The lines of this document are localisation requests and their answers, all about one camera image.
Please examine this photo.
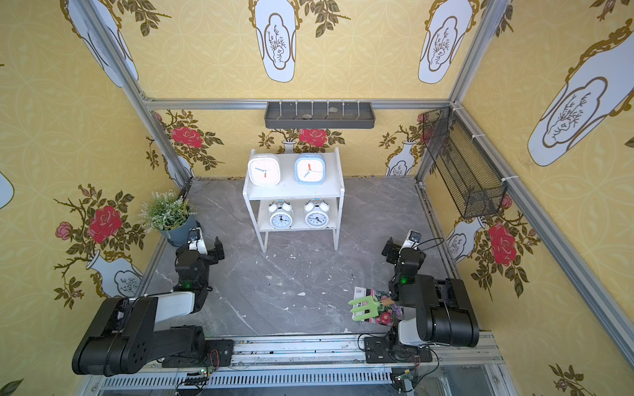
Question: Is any white twin-bell clock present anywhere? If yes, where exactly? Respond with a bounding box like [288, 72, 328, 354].
[268, 200, 293, 229]
[304, 199, 330, 229]

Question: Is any white square alarm clock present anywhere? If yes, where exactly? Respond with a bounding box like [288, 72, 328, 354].
[248, 153, 281, 186]

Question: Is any blue square alarm clock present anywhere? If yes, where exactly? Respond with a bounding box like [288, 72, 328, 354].
[295, 153, 326, 185]

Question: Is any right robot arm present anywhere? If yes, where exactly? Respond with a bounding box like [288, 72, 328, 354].
[349, 232, 480, 365]

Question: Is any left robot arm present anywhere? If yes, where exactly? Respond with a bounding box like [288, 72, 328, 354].
[72, 227, 234, 377]

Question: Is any white two-tier shelf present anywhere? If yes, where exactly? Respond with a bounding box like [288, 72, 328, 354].
[243, 148, 345, 252]

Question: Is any potted green plant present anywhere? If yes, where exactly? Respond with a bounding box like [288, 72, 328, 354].
[141, 191, 197, 248]

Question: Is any green garden hand fork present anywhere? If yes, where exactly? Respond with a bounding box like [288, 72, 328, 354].
[348, 295, 395, 322]

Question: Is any floral seed packet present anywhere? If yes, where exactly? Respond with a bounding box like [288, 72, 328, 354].
[353, 286, 404, 326]

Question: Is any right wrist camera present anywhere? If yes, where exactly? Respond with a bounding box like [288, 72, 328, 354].
[401, 230, 422, 249]

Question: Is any black wire mesh basket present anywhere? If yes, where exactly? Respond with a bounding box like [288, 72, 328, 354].
[426, 107, 507, 219]

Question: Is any grey wall tray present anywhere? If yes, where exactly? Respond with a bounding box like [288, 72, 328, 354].
[264, 100, 376, 130]

